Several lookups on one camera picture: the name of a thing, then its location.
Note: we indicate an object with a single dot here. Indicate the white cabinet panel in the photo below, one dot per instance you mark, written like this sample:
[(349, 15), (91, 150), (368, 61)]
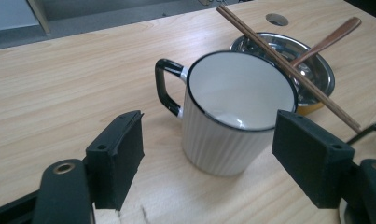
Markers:
[(8, 12)]

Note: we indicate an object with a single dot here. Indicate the shiny steel bowl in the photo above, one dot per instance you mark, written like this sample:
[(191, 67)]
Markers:
[(316, 71)]

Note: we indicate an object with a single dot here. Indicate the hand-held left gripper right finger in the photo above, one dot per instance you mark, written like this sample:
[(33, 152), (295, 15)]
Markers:
[(313, 161)]

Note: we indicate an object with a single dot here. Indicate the grey round table grommet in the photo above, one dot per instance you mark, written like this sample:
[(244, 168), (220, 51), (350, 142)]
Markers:
[(276, 19)]

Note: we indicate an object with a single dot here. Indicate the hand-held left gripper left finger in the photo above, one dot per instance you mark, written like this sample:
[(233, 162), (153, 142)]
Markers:
[(117, 161)]

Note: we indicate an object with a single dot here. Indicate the reddish brown wooden spoon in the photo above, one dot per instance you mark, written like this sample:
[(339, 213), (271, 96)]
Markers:
[(331, 37)]

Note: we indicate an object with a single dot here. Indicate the thin brown chopstick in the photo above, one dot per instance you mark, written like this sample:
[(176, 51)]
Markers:
[(255, 37), (253, 40)]

